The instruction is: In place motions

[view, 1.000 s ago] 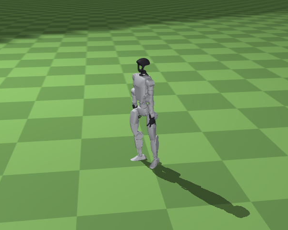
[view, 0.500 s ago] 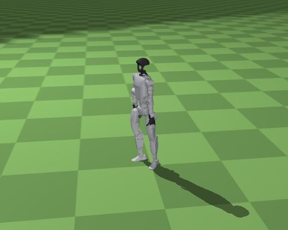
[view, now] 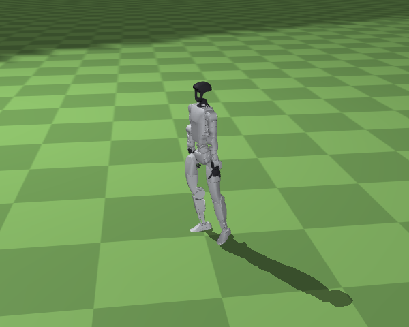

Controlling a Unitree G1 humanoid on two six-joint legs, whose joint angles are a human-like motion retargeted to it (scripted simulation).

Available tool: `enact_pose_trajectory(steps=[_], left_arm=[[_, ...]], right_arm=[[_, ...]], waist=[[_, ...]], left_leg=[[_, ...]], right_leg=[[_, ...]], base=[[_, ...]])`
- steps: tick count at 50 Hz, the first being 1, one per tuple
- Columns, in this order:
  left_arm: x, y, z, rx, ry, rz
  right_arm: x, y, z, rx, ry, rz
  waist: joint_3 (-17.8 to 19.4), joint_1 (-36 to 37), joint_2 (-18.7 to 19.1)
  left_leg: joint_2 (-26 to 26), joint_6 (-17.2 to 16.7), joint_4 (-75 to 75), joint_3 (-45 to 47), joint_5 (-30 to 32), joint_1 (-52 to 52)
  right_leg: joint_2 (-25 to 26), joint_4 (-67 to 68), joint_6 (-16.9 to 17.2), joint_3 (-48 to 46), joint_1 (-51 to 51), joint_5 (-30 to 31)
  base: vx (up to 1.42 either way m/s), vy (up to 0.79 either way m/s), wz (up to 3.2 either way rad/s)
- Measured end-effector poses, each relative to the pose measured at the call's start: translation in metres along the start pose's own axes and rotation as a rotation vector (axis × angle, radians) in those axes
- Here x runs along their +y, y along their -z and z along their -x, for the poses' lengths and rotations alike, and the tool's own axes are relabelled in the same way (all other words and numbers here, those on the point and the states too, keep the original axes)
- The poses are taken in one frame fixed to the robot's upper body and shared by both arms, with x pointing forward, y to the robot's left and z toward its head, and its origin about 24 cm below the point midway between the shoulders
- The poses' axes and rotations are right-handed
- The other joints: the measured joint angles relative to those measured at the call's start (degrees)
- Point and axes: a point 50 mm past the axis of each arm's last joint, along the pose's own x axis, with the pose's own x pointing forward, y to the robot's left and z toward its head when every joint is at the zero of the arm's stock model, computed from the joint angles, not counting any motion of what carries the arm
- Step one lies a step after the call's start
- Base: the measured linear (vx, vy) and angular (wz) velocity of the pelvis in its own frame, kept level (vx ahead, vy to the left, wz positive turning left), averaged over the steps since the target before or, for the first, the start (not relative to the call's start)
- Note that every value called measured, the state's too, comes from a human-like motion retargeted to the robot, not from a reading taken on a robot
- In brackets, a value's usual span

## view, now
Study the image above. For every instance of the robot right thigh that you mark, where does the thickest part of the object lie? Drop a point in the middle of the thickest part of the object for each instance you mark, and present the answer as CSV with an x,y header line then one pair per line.
x,y
191,174

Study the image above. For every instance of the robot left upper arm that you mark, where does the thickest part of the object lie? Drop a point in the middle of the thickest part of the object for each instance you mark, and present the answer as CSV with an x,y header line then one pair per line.
x,y
211,118

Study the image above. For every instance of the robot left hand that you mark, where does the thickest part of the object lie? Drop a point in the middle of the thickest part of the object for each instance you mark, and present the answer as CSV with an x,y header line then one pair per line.
x,y
215,171

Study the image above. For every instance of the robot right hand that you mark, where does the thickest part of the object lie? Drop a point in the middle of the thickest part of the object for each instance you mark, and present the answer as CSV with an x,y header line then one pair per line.
x,y
190,151

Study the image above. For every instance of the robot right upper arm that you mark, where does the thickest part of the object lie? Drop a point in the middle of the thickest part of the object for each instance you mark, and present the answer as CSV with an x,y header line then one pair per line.
x,y
188,128

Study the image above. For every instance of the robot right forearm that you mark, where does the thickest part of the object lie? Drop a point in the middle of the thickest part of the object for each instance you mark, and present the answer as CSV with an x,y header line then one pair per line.
x,y
190,142

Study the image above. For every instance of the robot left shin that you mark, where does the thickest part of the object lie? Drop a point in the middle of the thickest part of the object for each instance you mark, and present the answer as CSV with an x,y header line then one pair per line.
x,y
220,211

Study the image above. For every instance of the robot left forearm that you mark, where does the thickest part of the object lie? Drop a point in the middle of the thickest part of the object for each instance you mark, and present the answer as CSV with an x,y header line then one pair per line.
x,y
213,152

